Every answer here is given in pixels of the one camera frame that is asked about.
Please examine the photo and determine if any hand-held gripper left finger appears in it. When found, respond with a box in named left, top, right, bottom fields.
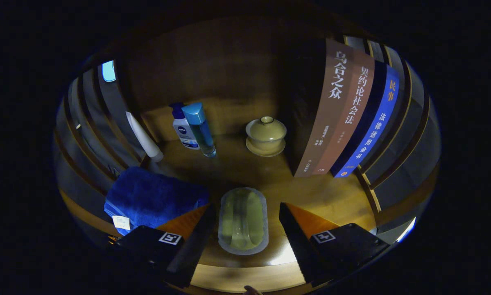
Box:
left=112, top=204, right=216, bottom=288

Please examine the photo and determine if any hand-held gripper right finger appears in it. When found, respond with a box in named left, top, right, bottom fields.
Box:
left=279, top=202, right=390, bottom=287

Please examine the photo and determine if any yellow-green brush with white sponge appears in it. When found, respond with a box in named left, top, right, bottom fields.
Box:
left=218, top=187, right=269, bottom=255

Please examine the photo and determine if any wooden countertop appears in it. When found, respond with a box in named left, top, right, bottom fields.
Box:
left=59, top=96, right=438, bottom=294

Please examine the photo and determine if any wooden cabinet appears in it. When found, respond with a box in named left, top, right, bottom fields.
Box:
left=53, top=16, right=441, bottom=293

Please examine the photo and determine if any folded blue towel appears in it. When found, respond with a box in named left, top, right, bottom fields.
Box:
left=104, top=166, right=210, bottom=236

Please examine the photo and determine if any beige lidded tea cup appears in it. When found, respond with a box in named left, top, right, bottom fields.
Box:
left=245, top=116, right=287, bottom=157

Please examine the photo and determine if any white bottle with blue cap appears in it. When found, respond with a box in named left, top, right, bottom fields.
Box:
left=170, top=102, right=201, bottom=150

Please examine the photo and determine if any clear teal bottle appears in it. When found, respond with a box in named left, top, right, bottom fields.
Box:
left=181, top=102, right=217, bottom=158

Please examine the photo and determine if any white tube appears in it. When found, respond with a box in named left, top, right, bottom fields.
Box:
left=125, top=111, right=164, bottom=163

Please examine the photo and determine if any reddish brown book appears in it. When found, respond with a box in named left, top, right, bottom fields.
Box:
left=313, top=59, right=376, bottom=175

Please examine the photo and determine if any blue book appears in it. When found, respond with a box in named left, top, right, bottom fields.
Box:
left=330, top=61, right=400, bottom=178

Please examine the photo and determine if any dark brown book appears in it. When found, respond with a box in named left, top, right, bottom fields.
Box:
left=288, top=38, right=354, bottom=178

